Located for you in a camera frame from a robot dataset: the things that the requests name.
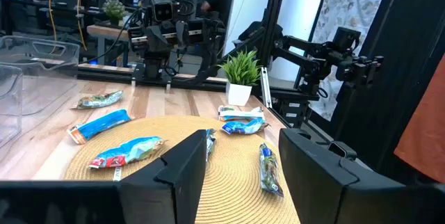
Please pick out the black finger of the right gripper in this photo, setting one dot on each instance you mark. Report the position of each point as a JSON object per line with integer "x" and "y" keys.
{"x": 157, "y": 43}
{"x": 182, "y": 33}

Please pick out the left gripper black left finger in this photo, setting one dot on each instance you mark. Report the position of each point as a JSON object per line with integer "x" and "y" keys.
{"x": 167, "y": 189}

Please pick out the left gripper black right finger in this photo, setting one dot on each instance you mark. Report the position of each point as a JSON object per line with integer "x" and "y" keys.
{"x": 320, "y": 189}

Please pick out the green Quaker Chewy granola bar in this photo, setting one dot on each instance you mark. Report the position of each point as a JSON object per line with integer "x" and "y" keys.
{"x": 270, "y": 172}

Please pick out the blue granola bar red ends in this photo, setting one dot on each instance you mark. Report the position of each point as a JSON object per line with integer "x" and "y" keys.
{"x": 128, "y": 151}

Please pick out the slim blue granola bar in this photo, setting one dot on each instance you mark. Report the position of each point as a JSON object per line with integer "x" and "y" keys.
{"x": 210, "y": 144}

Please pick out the green shiny granola bar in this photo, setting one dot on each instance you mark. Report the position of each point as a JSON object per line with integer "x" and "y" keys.
{"x": 101, "y": 99}

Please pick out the blue granola bar orange end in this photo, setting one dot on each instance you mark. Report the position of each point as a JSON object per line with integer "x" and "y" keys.
{"x": 101, "y": 125}

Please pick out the blue Quaker granola bar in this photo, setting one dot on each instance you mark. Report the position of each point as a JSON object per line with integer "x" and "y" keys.
{"x": 245, "y": 127}

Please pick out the white and blue granola bar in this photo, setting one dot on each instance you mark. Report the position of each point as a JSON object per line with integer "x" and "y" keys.
{"x": 240, "y": 113}

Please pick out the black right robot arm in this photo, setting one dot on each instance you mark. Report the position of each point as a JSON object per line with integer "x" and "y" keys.
{"x": 153, "y": 67}

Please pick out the wooden workbench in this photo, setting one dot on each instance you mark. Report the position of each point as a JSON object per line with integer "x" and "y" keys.
{"x": 104, "y": 32}

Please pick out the small bushy potted plant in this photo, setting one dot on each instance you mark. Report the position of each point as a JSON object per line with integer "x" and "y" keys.
{"x": 114, "y": 9}

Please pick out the white placemat label tag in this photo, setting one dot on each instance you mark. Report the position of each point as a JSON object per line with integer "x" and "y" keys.
{"x": 117, "y": 174}

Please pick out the round woven straw placemat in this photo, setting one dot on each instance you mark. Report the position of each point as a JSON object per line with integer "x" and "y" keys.
{"x": 236, "y": 189}

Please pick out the black control box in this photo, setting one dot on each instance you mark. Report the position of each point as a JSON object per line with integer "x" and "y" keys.
{"x": 293, "y": 112}

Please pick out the green plant in white pot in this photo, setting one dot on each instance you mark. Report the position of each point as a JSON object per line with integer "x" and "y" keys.
{"x": 239, "y": 93}

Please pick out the clear plastic bin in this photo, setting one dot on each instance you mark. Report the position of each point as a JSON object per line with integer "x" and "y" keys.
{"x": 10, "y": 112}
{"x": 52, "y": 71}

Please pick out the orange cloth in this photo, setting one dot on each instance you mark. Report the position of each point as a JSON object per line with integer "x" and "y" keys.
{"x": 427, "y": 130}

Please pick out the patterned white cloth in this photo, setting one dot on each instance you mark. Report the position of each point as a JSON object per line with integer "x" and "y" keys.
{"x": 347, "y": 8}

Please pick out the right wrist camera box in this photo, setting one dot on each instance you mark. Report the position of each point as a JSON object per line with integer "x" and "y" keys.
{"x": 162, "y": 10}

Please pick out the black aluminium station frame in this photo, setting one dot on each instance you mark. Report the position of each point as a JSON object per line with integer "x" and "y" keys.
{"x": 274, "y": 8}

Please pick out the silver metal bracket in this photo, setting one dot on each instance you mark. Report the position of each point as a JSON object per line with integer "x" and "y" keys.
{"x": 266, "y": 88}

